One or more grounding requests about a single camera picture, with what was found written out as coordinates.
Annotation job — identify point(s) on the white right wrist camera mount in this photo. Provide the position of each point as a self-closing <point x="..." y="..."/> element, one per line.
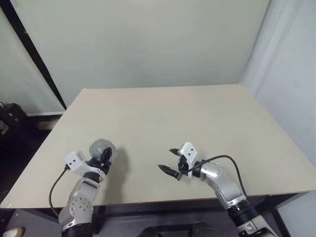
<point x="189" y="153"/>

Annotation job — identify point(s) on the grey round motor lid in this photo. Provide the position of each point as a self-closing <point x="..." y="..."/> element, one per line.
<point x="95" y="148"/>

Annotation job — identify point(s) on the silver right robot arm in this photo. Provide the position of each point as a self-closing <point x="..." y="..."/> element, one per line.
<point x="227" y="184"/>

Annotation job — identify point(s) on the dark rounded shape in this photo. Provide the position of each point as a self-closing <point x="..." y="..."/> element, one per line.
<point x="202" y="229"/>
<point x="150" y="232"/>

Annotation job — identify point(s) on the black latched equipment box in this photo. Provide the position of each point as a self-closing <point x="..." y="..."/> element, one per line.
<point x="16" y="116"/>

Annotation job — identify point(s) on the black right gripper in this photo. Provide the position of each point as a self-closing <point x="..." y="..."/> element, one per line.
<point x="182" y="166"/>

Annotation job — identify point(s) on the black table frame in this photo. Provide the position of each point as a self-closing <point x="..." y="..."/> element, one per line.
<point x="153" y="212"/>

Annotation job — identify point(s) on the black diagonal wall strip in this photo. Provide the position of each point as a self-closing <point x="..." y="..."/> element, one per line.
<point x="34" y="51"/>

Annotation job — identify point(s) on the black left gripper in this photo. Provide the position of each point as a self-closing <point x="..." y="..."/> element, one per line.
<point x="98" y="165"/>

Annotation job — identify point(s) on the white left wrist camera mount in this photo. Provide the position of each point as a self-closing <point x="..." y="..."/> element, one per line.
<point x="75" y="163"/>

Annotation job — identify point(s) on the black case with white label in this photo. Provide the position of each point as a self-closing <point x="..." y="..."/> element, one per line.
<point x="3" y="128"/>

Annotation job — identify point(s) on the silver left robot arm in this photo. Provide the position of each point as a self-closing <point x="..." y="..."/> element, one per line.
<point x="82" y="197"/>

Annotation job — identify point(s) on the beige rounded object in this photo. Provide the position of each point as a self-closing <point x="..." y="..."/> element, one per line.
<point x="12" y="232"/>

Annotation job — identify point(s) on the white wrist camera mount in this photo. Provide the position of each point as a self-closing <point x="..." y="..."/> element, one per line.
<point x="75" y="163"/>
<point x="189" y="153"/>

